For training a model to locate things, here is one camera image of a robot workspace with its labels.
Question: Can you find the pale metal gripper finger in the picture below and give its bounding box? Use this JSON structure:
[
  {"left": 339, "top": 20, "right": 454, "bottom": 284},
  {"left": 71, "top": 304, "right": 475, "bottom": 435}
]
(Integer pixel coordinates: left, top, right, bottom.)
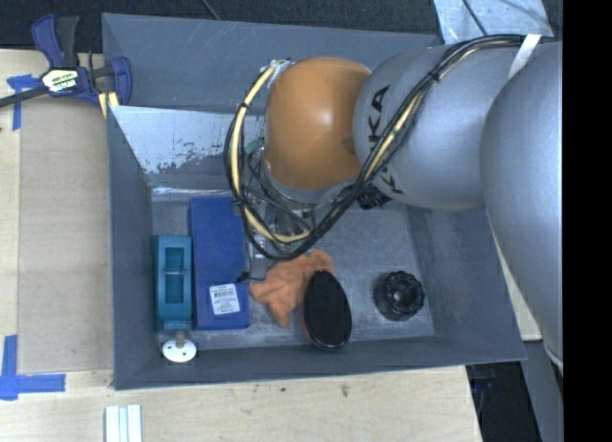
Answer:
[{"left": 251, "top": 251, "right": 269, "bottom": 282}]

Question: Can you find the orange cloth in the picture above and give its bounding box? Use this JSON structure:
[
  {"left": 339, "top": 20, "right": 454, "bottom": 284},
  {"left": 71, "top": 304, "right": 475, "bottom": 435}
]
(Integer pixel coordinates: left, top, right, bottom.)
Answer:
[{"left": 248, "top": 248, "right": 337, "bottom": 329}]

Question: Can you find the dark blue box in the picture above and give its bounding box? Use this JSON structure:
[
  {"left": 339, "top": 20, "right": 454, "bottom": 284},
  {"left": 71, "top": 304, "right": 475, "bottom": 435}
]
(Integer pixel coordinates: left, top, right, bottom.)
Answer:
[{"left": 188, "top": 196, "right": 251, "bottom": 332}]

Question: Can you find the black oval brush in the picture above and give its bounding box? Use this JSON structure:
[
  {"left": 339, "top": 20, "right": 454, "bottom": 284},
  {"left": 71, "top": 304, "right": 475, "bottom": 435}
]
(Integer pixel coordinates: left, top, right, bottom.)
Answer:
[{"left": 301, "top": 269, "right": 354, "bottom": 351}]

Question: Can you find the teal rectangular box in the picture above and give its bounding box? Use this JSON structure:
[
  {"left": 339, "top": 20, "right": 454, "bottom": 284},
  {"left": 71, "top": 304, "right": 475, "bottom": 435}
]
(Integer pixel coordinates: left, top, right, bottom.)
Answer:
[{"left": 151, "top": 233, "right": 194, "bottom": 334}]

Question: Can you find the white round knob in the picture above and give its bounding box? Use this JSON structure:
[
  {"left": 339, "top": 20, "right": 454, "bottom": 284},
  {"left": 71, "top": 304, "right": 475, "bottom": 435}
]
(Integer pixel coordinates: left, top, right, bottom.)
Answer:
[{"left": 161, "top": 329, "right": 199, "bottom": 365}]

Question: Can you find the black round ribbed cap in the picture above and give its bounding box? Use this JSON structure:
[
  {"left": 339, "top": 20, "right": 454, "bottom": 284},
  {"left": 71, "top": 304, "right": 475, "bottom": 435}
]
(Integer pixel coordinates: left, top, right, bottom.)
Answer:
[{"left": 372, "top": 270, "right": 426, "bottom": 322}]

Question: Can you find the grey metal bin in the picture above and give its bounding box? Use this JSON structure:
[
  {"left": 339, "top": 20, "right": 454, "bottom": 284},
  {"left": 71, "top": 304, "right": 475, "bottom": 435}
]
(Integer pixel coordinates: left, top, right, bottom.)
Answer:
[{"left": 100, "top": 12, "right": 529, "bottom": 391}]

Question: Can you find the pale wood board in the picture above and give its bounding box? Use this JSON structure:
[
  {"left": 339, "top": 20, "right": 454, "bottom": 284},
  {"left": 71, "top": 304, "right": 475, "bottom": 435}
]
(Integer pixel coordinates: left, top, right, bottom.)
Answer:
[{"left": 16, "top": 95, "right": 117, "bottom": 375}]

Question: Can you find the black cylinder on white bracket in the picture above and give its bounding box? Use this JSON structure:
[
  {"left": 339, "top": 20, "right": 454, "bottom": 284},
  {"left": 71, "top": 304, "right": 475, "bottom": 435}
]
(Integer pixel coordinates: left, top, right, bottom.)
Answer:
[{"left": 356, "top": 184, "right": 392, "bottom": 211}]

